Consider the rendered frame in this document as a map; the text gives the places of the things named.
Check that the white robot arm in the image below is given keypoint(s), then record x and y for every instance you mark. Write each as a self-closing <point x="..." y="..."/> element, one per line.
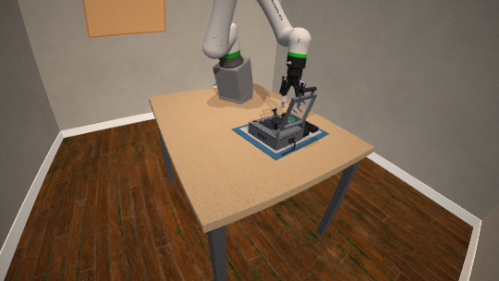
<point x="222" y="33"/>

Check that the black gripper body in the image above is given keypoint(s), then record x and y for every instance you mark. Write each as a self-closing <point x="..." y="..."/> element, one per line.
<point x="296" y="75"/>

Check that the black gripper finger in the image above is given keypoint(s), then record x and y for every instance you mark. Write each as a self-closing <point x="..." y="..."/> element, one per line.
<point x="284" y="89"/>
<point x="302" y="85"/>

